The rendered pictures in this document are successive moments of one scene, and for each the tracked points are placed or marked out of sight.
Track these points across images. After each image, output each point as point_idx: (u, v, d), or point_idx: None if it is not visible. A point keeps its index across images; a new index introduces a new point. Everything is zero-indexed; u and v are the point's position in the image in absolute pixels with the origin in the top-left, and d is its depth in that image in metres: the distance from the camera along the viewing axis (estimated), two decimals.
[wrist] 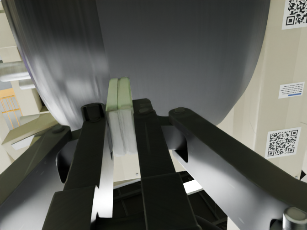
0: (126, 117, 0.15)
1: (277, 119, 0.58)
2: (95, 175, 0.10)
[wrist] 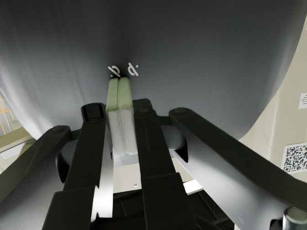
0: (126, 117, 0.15)
1: (296, 132, 0.51)
2: (95, 175, 0.10)
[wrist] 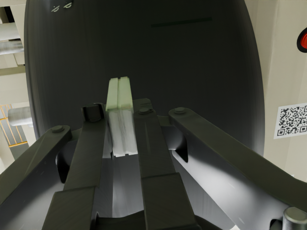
0: (126, 117, 0.15)
1: None
2: (95, 175, 0.10)
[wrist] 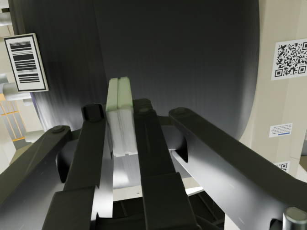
0: (126, 117, 0.15)
1: (268, 154, 0.63)
2: (95, 175, 0.10)
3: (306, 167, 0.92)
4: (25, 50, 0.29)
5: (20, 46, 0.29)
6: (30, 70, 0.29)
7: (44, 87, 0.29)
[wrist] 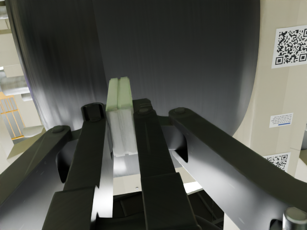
0: (126, 117, 0.15)
1: (268, 145, 0.63)
2: (95, 175, 0.10)
3: (306, 161, 0.91)
4: None
5: None
6: None
7: None
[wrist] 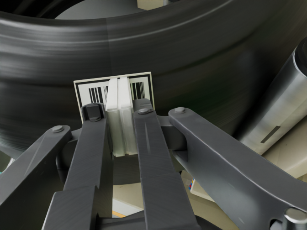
0: (126, 117, 0.15)
1: None
2: (95, 175, 0.10)
3: None
4: None
5: (139, 97, 0.22)
6: None
7: None
